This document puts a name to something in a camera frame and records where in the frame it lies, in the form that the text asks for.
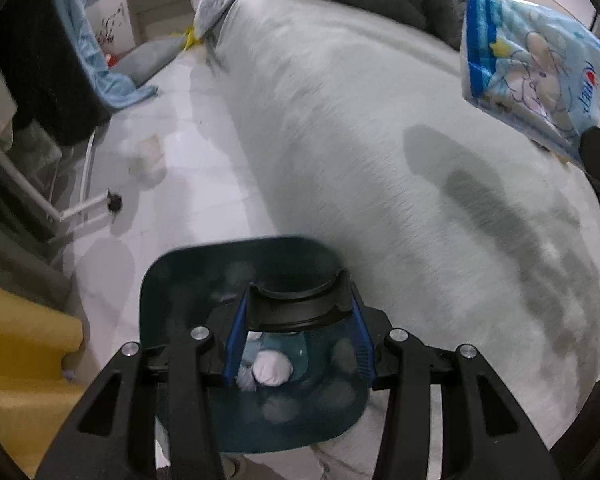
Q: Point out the white clothes rack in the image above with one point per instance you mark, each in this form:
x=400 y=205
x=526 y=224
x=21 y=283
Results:
x=34 y=162

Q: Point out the black hanging garment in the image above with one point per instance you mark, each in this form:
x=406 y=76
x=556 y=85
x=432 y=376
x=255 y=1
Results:
x=43 y=74

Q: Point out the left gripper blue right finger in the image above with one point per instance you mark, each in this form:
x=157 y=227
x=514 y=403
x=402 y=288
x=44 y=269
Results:
x=385 y=353

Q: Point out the dark teal trash bin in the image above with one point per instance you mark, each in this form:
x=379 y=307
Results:
x=276 y=390

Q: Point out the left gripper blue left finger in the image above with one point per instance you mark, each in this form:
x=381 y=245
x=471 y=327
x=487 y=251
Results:
x=204 y=331

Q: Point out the yellow curtain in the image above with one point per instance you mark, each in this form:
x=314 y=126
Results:
x=35 y=397

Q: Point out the clear plastic cup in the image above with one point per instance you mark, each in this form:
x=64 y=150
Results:
x=149 y=161

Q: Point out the grey bed mattress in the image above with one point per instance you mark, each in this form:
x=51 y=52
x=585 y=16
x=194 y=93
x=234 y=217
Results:
x=460 y=228

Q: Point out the blue white tissue pack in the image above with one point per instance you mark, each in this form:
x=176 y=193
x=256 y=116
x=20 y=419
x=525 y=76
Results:
x=534 y=69

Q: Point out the crumpled white tissue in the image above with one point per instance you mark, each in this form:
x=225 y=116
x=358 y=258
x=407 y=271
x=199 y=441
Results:
x=263 y=363

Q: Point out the light blue hanging garment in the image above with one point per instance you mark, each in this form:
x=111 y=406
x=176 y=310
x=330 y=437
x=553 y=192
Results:
x=115 y=91

